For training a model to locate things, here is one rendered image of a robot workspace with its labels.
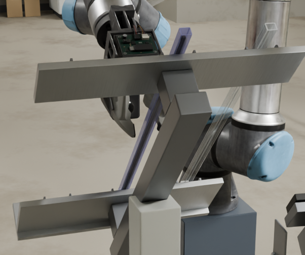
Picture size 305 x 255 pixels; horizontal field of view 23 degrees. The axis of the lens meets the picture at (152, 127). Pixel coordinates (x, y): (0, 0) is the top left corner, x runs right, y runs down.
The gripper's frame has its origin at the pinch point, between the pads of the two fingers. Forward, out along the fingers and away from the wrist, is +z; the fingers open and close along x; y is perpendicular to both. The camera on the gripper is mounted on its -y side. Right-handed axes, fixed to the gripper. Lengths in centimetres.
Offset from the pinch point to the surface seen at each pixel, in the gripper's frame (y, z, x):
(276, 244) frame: -17.0, 10.9, 21.2
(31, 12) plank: -430, -560, 83
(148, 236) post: -7.8, 12.3, -1.7
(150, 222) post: -6.1, 11.3, -1.4
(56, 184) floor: -188, -137, 22
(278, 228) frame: -14.3, 9.8, 21.2
